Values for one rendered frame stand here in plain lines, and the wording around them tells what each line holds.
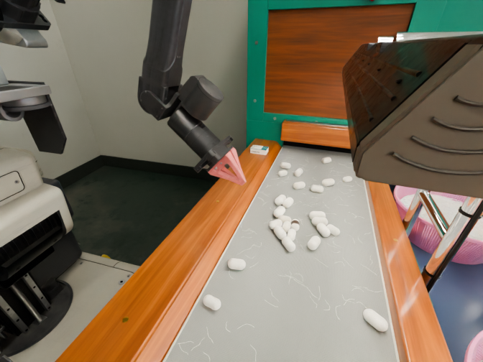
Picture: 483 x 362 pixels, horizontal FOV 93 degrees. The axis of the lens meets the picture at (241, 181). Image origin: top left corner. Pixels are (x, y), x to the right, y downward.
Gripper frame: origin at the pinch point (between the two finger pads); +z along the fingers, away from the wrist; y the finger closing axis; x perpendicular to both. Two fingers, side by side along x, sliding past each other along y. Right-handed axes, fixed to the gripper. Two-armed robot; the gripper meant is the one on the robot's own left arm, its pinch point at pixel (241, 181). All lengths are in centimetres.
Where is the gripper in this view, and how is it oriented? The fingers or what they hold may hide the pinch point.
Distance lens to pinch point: 50.9
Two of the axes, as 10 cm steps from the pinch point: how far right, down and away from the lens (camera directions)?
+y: 3.5, -4.6, 8.2
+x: -6.3, 5.3, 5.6
